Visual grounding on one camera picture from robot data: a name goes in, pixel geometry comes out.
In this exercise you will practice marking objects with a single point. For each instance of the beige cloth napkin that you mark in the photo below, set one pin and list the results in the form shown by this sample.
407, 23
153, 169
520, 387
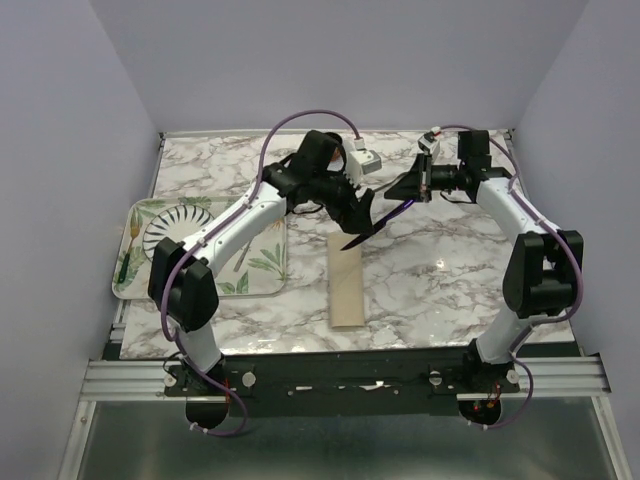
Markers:
345, 283

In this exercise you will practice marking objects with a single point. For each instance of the white tray with leaf print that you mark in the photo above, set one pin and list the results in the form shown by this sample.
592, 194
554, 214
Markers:
263, 272

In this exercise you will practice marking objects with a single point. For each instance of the silver spoon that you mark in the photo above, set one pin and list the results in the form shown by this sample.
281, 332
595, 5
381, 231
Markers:
242, 257

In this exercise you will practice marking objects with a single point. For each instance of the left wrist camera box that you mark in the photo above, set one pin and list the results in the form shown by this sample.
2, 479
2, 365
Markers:
362, 162

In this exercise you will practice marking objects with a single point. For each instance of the white plate with blue stripes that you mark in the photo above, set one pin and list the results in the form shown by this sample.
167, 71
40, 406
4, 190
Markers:
175, 222

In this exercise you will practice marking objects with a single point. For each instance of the gold fork with green handle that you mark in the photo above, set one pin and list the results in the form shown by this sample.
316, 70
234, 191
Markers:
134, 230

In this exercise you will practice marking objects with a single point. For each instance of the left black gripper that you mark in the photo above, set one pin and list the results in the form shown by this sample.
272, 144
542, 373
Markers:
352, 216

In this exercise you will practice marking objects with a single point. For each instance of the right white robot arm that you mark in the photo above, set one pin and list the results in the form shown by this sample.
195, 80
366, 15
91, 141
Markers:
542, 282

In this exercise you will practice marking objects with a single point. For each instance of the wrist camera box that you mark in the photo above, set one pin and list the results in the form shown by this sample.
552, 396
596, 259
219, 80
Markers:
429, 143
362, 162

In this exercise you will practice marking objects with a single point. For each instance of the purple knife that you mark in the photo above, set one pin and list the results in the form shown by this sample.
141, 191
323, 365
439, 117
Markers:
378, 225

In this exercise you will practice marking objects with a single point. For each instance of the silver fork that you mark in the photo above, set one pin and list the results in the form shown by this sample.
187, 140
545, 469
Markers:
383, 187

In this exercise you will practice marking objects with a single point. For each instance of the aluminium frame rail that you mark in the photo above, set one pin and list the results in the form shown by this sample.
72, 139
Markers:
135, 381

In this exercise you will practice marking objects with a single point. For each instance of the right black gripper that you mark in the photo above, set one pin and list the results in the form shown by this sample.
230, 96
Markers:
413, 185

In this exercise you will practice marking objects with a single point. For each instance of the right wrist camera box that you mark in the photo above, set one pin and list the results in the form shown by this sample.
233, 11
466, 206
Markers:
429, 143

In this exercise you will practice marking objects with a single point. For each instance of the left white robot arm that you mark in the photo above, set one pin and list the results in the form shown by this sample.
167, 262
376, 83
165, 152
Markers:
183, 274

